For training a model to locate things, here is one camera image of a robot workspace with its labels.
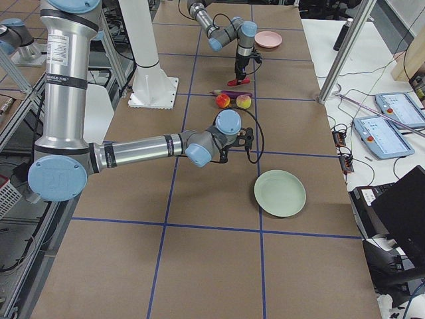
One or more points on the near blue teach pendant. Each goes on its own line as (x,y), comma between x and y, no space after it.
(382,138)

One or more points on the black laptop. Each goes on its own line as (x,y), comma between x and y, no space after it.
(395,209)

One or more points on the metal reacher stick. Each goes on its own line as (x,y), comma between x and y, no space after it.
(412,130)

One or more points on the pink plate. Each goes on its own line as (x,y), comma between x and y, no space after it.
(268,39)

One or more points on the peach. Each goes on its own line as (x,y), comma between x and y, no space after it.
(244,101)

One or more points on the aluminium frame post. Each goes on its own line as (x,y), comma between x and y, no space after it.
(354,31)

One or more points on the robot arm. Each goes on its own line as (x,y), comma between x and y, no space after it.
(63,158)
(239,30)

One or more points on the blue teach pendant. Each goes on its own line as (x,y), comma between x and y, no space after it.
(401,107)
(382,138)

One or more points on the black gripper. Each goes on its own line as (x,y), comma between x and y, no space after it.
(240,63)

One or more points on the black water bottle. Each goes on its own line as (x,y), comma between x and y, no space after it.
(342,34)

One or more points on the purple eggplant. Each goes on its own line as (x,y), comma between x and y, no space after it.
(231,93)

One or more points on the far blue teach pendant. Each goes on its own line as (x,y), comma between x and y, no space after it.
(401,107)

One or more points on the red chili pepper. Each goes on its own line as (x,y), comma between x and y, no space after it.
(237,82)

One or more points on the white camera mast base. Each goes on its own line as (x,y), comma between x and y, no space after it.
(151,87)

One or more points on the green plate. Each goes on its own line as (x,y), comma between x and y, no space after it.
(279,193)

